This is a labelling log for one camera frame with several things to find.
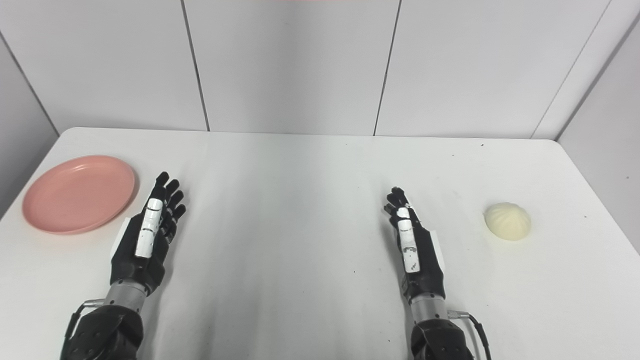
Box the white steamed bun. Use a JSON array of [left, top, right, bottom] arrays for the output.
[[483, 202, 532, 242]]

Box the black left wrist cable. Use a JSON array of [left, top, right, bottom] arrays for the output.
[[61, 298, 106, 353]]

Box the pink round plate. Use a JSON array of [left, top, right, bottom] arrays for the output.
[[21, 155, 137, 235]]

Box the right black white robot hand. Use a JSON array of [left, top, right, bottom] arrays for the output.
[[384, 186, 447, 304]]

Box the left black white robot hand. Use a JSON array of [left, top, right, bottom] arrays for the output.
[[109, 171, 187, 295]]

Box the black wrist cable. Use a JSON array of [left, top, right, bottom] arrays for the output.
[[61, 298, 106, 353], [448, 310, 494, 360]]

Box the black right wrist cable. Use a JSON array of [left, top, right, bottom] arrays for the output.
[[448, 310, 494, 360]]

